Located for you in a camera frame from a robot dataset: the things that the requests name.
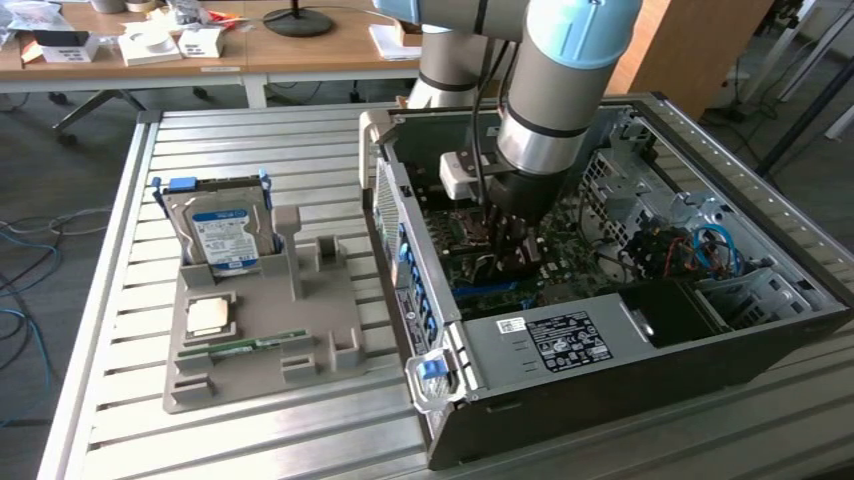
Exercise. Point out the long wooden desk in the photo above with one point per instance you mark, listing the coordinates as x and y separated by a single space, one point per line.
101 70

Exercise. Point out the white box with black insert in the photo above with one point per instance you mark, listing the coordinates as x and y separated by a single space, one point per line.
68 52

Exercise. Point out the white tape roll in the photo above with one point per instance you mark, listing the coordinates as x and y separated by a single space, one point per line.
153 40

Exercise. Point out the silver perforated disk bay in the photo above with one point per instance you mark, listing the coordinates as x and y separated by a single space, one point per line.
621 200

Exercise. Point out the metal CPU socket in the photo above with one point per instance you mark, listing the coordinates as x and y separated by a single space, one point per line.
470 227

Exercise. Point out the wooden cabinet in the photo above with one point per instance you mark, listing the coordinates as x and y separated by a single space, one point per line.
701 50

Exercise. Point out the blue expansion slot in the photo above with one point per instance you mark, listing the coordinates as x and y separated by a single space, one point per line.
481 291

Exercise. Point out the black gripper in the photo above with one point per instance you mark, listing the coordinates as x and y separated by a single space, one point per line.
531 197

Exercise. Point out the grey power supply unit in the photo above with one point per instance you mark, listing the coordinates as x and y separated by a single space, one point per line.
508 360

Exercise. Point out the white paper stack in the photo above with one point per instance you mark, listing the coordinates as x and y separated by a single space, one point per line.
390 45

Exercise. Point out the white metal table frame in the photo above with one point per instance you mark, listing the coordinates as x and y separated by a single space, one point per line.
776 55

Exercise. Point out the grey cup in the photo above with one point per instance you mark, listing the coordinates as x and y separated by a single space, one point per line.
109 5

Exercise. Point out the flat white box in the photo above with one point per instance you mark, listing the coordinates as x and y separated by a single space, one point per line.
150 57

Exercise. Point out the green motherboard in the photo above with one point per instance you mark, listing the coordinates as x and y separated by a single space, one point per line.
568 250

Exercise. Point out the green GPU with metal bracket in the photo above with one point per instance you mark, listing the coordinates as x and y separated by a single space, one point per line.
521 260

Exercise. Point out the dark wheeled leg frame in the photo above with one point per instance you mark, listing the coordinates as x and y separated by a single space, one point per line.
101 102

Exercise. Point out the hard disk with blue bracket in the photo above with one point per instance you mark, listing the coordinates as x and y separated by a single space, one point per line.
224 235

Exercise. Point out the black round lamp base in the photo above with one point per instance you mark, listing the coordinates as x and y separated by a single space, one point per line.
297 25

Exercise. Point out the grey parts rack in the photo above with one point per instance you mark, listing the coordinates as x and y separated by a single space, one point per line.
268 300

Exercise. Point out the small white labelled box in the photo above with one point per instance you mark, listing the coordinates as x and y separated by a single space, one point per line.
201 45

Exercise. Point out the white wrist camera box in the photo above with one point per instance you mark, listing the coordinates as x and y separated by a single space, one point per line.
457 175

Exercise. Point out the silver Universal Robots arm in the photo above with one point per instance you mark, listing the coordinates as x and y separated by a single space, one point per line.
568 75

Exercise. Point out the black open PC case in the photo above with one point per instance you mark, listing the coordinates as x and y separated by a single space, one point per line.
601 425

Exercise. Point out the blue case latch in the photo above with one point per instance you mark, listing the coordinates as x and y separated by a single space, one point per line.
430 371

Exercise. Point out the silver CPU chip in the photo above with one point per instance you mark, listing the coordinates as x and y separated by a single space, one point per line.
209 317

